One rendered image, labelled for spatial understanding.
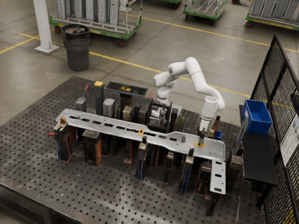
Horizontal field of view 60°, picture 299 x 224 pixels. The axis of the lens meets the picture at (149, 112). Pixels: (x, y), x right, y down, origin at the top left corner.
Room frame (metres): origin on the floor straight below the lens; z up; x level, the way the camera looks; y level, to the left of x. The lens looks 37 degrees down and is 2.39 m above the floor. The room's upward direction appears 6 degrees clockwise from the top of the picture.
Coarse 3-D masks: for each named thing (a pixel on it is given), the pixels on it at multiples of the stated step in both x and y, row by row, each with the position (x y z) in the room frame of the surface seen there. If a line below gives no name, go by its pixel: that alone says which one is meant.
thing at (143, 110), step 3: (141, 108) 1.78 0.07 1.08; (144, 108) 1.79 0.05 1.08; (147, 108) 1.79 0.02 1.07; (141, 111) 1.74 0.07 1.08; (144, 111) 1.75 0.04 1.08; (147, 111) 1.77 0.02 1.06; (141, 114) 1.73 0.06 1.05; (144, 114) 1.73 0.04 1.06; (138, 117) 1.74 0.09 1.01; (141, 117) 1.73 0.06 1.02; (144, 117) 1.73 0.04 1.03; (138, 120) 1.74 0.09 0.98; (141, 120) 1.73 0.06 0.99; (144, 120) 1.73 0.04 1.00; (141, 123) 1.74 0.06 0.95; (144, 123) 1.73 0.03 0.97
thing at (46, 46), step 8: (40, 0) 4.96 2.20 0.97; (40, 8) 4.93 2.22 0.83; (40, 16) 4.94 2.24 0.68; (40, 24) 4.95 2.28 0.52; (48, 24) 5.06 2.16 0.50; (40, 32) 4.96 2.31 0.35; (48, 32) 5.03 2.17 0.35; (40, 40) 4.98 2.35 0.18; (48, 40) 5.00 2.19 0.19; (40, 48) 4.95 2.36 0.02; (48, 48) 4.96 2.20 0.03; (56, 48) 5.03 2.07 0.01
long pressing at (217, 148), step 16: (64, 112) 1.72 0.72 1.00; (80, 112) 1.74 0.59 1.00; (96, 128) 1.56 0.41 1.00; (112, 128) 1.58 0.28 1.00; (144, 128) 1.62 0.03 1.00; (160, 144) 1.45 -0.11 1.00; (176, 144) 1.47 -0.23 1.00; (192, 144) 1.48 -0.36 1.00; (208, 144) 1.50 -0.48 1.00; (224, 144) 1.52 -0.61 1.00; (224, 160) 1.35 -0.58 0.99
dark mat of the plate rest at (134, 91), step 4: (108, 84) 1.98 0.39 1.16; (112, 84) 1.98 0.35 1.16; (116, 84) 1.99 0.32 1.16; (120, 84) 2.00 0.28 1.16; (124, 84) 2.00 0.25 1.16; (108, 88) 1.91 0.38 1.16; (112, 88) 1.92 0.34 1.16; (116, 88) 1.92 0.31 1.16; (120, 88) 1.93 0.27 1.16; (132, 88) 1.95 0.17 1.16; (136, 88) 1.96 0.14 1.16; (140, 88) 1.96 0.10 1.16; (144, 88) 1.97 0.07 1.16; (128, 92) 1.88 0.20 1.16; (132, 92) 1.89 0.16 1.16; (136, 92) 1.89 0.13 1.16; (140, 92) 1.90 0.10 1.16; (144, 92) 1.91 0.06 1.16
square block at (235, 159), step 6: (234, 156) 1.34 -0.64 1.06; (234, 162) 1.28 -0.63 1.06; (240, 162) 1.29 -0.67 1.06; (228, 168) 1.33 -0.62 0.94; (234, 168) 1.28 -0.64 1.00; (240, 168) 1.27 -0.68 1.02; (228, 174) 1.28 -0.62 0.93; (234, 174) 1.28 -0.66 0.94; (228, 180) 1.28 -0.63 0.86; (234, 180) 1.27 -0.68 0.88; (228, 186) 1.28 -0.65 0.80; (228, 192) 1.28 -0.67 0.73
